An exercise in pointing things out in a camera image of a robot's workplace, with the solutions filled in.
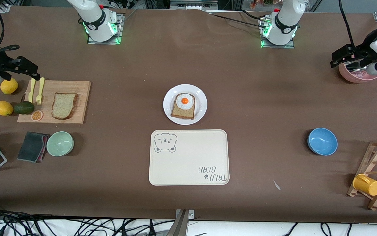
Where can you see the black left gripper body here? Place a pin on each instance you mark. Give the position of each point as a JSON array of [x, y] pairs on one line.
[[363, 50]]

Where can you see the plain brown bread slice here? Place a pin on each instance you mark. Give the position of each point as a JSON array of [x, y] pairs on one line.
[[64, 106]]

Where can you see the round white plate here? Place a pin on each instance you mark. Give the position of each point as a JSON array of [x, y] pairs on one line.
[[201, 108]]

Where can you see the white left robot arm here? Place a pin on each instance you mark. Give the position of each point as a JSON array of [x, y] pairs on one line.
[[285, 23]]

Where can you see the yellow plastic knife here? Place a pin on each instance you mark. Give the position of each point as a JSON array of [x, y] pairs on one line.
[[32, 90]]

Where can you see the yellow plastic fork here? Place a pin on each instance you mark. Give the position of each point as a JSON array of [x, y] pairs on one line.
[[40, 90]]

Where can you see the pink bowl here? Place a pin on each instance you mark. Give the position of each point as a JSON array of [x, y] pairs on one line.
[[355, 77]]

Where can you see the yellow lemon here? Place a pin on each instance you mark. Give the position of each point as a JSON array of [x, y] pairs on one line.
[[3, 108], [9, 86]]

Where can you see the dark green avocado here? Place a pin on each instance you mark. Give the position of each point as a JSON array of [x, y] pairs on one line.
[[24, 107]]

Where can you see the orange slice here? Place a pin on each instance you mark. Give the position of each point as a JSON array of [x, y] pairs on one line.
[[37, 115]]

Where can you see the wooden cutting board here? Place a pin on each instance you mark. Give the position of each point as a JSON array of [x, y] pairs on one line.
[[81, 98]]

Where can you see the dark grey cloth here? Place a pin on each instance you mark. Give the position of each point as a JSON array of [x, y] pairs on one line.
[[31, 147]]

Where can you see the pale green bowl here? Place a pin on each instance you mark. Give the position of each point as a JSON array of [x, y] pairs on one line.
[[60, 144]]

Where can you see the blue bowl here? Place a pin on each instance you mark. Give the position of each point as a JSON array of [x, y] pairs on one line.
[[323, 141]]

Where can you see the yellow cup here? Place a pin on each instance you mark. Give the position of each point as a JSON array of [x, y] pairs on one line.
[[367, 185]]

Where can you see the small paper scrap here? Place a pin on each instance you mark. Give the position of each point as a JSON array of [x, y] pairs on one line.
[[277, 185]]

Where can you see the toy fried egg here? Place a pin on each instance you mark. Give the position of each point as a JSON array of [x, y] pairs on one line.
[[185, 101]]

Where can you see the bread slice under egg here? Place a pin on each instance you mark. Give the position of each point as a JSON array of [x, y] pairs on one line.
[[182, 114]]

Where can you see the cream bear print tray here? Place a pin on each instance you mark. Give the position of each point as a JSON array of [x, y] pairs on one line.
[[188, 157]]

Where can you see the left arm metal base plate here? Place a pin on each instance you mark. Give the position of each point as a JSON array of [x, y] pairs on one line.
[[290, 46]]

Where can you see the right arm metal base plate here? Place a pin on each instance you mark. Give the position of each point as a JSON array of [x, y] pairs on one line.
[[120, 29]]

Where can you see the grey metal frame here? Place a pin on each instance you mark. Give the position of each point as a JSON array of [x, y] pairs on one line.
[[193, 5]]

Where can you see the grey metal post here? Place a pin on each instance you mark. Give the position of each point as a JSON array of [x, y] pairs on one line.
[[180, 226]]

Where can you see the grey metal bracket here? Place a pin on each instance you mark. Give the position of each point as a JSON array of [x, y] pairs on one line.
[[191, 214]]

